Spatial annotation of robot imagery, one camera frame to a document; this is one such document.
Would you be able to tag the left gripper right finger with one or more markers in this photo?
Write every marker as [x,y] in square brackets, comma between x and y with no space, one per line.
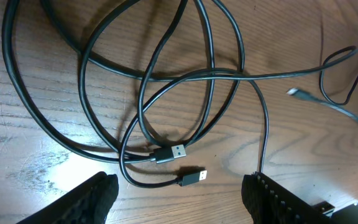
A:
[269,202]

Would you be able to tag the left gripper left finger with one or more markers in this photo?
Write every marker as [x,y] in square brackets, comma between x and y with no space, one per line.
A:
[90,202]

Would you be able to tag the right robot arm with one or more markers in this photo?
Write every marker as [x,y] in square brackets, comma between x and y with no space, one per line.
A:
[346,215]

